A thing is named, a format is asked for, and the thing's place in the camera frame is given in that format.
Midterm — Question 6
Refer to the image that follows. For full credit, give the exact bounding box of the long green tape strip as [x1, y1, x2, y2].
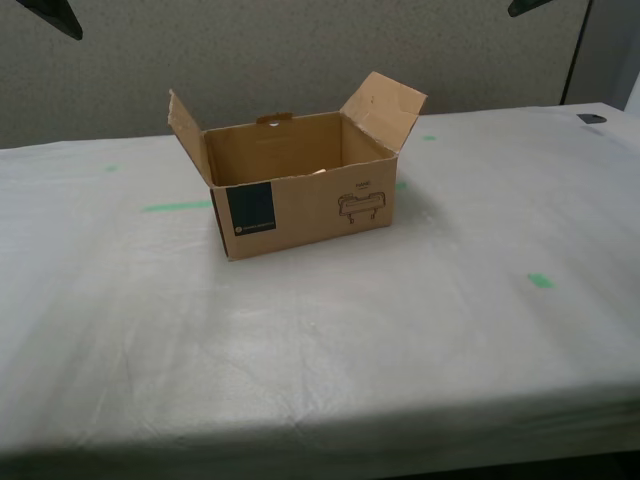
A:
[140, 200, 214, 213]

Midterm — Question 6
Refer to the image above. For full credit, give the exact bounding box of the grey partition end post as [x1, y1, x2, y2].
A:
[559, 0, 634, 109]

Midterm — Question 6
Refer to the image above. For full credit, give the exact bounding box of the brown cardboard box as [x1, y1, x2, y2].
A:
[167, 70, 430, 263]

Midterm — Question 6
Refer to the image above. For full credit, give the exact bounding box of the grey fabric partition panel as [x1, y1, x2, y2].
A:
[0, 0, 592, 149]

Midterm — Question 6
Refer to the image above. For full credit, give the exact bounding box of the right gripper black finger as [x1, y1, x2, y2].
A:
[506, 0, 547, 18]

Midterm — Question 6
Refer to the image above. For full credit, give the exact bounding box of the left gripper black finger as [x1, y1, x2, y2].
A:
[14, 0, 84, 42]

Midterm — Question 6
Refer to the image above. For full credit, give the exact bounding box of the white table cover cloth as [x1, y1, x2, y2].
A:
[0, 102, 640, 459]

